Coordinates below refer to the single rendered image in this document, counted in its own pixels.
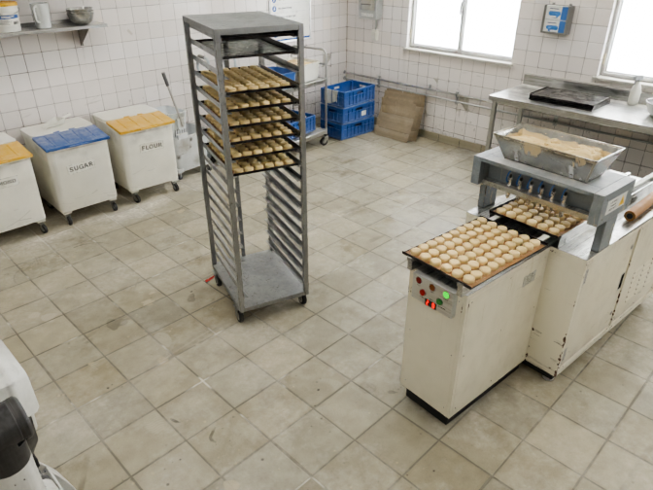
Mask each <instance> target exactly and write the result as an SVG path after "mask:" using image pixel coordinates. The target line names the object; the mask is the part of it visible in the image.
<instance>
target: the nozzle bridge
mask: <svg viewBox="0 0 653 490"><path fill-rule="evenodd" d="M509 171H511V172H510V173H509V175H510V174H512V184H511V187H507V182H506V176H507V174H508V172H509ZM520 174H522V175H521V176H520V178H521V177H522V178H523V186H522V189H521V190H520V191H519V190H518V186H517V185H516V182H517V179H518V177H519V175H520ZM509 175H508V177H509ZM508 177H507V181H508ZM520 178H519V180H518V183H519V181H520ZM531 178H532V179H531ZM530 179H531V181H533V193H528V191H529V190H528V189H527V184H528V181H529V180H530ZM542 181H543V183H542V184H541V185H544V194H543V197H539V192H538V191H537V190H538V187H539V185H540V183H541V182H542ZM470 182H471V183H473V184H476V185H479V184H481V186H480V193H479V198H478V205H477V206H478V207H480V208H485V207H487V206H489V205H491V204H494V203H495V201H496V195H497V190H501V191H504V192H507V193H511V194H514V195H517V196H520V197H522V198H524V199H527V200H530V201H533V202H536V203H538V204H541V205H544V206H547V207H550V208H552V209H555V210H558V211H561V212H564V213H567V214H569V215H571V216H574V217H577V218H580V219H582V220H585V221H587V225H590V226H593V227H595V228H596V232H595V236H594V239H593V243H592V247H591V251H593V252H595V253H599V252H600V251H602V250H603V249H605V248H606V247H608V246H609V243H610V239H611V236H612V233H613V230H614V227H615V223H616V220H617V216H618V214H619V213H621V212H622V211H624V210H625V209H627V208H628V206H629V203H630V199H631V196H632V193H633V189H634V186H635V183H636V179H635V178H632V177H628V176H625V175H621V174H618V173H614V172H611V171H607V170H605V172H604V173H603V174H602V175H601V176H600V177H598V178H596V179H594V180H592V181H590V182H588V183H584V182H580V181H577V180H574V179H571V178H568V177H565V176H562V175H559V174H555V173H552V172H549V171H546V170H542V169H539V168H536V167H533V166H529V165H526V164H524V163H521V162H517V161H514V160H511V159H508V158H504V156H503V154H502V151H501V149H500V147H499V146H498V147H495V148H493V149H491V150H488V151H485V152H483V153H480V154H477V155H474V159H473V166H472V173H471V180H470ZM518 183H517V184H518ZM554 185H555V187H554V188H555V189H556V195H555V199H554V201H550V196H549V193H550V190H551V188H552V187H553V186H554ZM554 188H553V189H554ZM565 189H567V190H566V192H567V203H566V205H562V201H561V196H562V193H563V192H564V190H565Z"/></svg>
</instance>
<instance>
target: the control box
mask: <svg viewBox="0 0 653 490"><path fill-rule="evenodd" d="M417 277H419V278H421V280H422V283H421V284H419V283H418V282H417V280H416V278H417ZM430 285H433V286H434V287H435V290H434V291H432V290H431V289H430ZM420 290H424V291H425V293H426V294H425V295H424V296H421V295H420ZM444 292H446V293H448V295H449V297H448V298H445V297H444V295H443V293H444ZM411 297H413V298H415V299H417V300H419V301H421V302H422V303H424V304H425V305H427V304H428V301H429V305H428V306H429V307H431V305H433V303H434V308H432V307H431V308H432V309H434V310H436V311H438V312H440V313H441V314H443V315H445V316H446V317H448V318H450V319H452V318H454V317H455V314H456V307H457V300H458V296H457V290H455V289H453V288H451V287H449V286H447V285H445V284H444V283H442V282H440V281H438V280H436V279H434V278H432V277H430V276H428V275H427V274H425V273H424V272H422V271H420V270H416V271H414V273H413V284H412V294H411ZM437 299H441V300H442V304H441V305H438V304H437V303H436V300H437Z"/></svg>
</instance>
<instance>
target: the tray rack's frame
mask: <svg viewBox="0 0 653 490"><path fill-rule="evenodd" d="M182 17H183V26H184V33H185V41H186V49H187V58H188V66H189V81H190V89H191V97H192V106H193V113H194V121H195V130H196V138H197V146H198V153H199V162H200V170H201V178H202V187H203V194H204V202H205V211H206V219H207V227H208V235H209V243H210V251H211V259H212V267H213V268H214V269H212V271H213V272H214V274H215V275H216V277H215V281H216V282H217V274H218V276H219V278H220V279H221V281H222V283H223V285H224V287H225V288H226V290H227V291H228V293H229V295H230V296H231V298H232V300H233V301H234V303H235V304H233V306H234V308H235V315H236V317H237V318H238V310H239V303H238V294H237V287H236V286H235V284H234V283H233V281H232V279H231V278H230V276H229V275H228V273H227V272H226V270H225V269H224V267H223V265H222V263H221V262H217V258H216V250H215V241H214V233H213V225H212V216H211V207H210V198H209V191H208V182H207V173H206V165H205V156H204V148H203V140H202V131H201V122H200V115H199V106H198V97H197V89H196V80H195V72H194V64H193V55H192V46H191V38H190V30H189V25H190V24H191V25H193V26H195V27H197V28H199V29H201V30H203V31H205V32H208V33H210V34H212V35H213V32H212V29H213V28H219V29H220V35H234V34H248V33H262V32H276V31H290V30H298V24H299V23H301V22H297V21H294V20H290V19H287V18H283V17H277V16H274V15H270V14H268V13H264V12H261V11H259V12H241V13H223V14H205V15H187V16H182ZM237 177H238V178H235V188H236V190H238V191H239V192H238V193H237V194H236V199H237V203H238V204H239V205H240V207H237V210H238V217H239V218H240V219H241V221H240V222H239V229H240V231H241V232H242V233H243V234H241V235H240V243H241V244H242V245H243V247H244V248H241V254H242V257H243V258H244V261H242V262H241V266H242V267H243V269H244V270H245V271H246V273H244V274H242V278H243V279H244V281H245V282H246V284H247V286H243V290H244V291H245V293H246V295H247V296H248V297H245V298H244V304H245V312H247V311H250V310H254V309H257V308H261V307H264V306H267V305H271V304H274V303H278V302H281V301H285V300H288V299H292V298H299V299H300V300H301V297H302V296H305V292H304V291H303V283H300V282H299V281H298V280H297V278H296V277H295V276H294V275H293V274H292V272H291V271H290V270H289V269H288V267H287V266H286V265H285V264H284V263H283V261H282V260H281V259H280V258H279V257H278V255H277V254H276V253H275V252H274V251H273V249H272V248H271V247H270V246H269V247H270V250H265V251H261V252H257V253H252V254H249V255H246V253H245V241H244V229H243V218H242V207H241V195H240V184H239V176H237Z"/></svg>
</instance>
